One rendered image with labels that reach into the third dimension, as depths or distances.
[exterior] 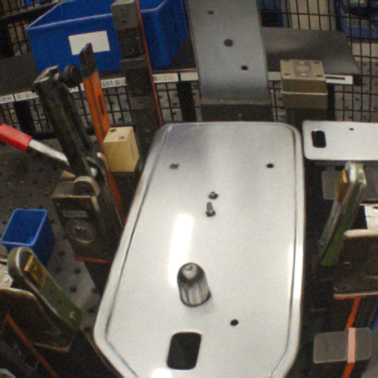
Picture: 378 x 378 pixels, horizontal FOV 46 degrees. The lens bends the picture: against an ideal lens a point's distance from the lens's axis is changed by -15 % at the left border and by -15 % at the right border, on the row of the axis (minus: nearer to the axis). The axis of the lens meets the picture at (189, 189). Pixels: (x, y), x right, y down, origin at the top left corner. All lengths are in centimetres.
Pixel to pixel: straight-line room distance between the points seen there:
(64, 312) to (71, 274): 48
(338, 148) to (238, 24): 25
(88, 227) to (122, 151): 11
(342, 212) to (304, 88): 31
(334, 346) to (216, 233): 22
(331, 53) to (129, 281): 59
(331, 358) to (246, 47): 50
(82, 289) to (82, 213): 37
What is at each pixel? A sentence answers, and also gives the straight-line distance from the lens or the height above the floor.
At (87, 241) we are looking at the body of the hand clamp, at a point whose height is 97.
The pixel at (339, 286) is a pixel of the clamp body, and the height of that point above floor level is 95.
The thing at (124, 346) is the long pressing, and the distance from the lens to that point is 51.
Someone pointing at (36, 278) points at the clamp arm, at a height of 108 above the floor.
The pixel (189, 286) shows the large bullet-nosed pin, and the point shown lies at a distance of 50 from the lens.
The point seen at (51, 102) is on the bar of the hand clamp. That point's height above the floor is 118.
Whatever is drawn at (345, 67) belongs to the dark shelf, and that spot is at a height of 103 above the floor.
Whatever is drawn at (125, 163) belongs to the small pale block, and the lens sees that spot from 67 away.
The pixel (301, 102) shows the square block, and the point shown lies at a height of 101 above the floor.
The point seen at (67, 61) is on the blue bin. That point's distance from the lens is 97.
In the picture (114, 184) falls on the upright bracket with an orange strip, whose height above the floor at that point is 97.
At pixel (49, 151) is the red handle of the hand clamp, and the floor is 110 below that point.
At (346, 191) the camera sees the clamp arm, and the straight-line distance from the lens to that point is 49.
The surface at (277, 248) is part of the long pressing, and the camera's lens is 57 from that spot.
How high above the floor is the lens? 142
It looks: 40 degrees down
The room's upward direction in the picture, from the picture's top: 10 degrees counter-clockwise
